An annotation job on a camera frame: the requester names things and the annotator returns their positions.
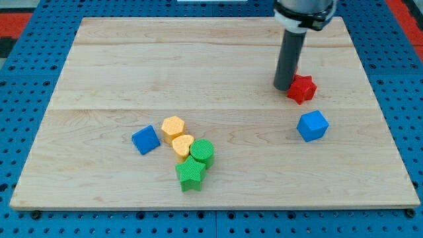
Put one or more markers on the red star block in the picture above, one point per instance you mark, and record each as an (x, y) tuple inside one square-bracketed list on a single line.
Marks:
[(302, 88)]

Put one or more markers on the green cylinder block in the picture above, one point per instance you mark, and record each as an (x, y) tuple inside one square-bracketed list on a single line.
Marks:
[(202, 150)]

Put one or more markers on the yellow heart block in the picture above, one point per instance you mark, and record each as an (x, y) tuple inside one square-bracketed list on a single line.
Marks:
[(181, 146)]

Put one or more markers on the yellow hexagon block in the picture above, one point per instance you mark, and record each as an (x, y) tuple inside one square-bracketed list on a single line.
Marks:
[(172, 128)]

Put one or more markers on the green star block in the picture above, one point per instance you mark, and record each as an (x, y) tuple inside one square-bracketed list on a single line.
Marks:
[(190, 174)]

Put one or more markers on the blue square block left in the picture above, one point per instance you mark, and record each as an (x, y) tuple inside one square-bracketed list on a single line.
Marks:
[(146, 140)]

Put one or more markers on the wooden board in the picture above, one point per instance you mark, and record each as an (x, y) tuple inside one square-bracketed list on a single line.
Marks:
[(216, 74)]

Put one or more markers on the blue cube block right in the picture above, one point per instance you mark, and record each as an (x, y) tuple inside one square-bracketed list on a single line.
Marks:
[(312, 126)]

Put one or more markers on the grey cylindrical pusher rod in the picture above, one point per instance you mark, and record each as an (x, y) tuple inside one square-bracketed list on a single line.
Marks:
[(290, 52)]

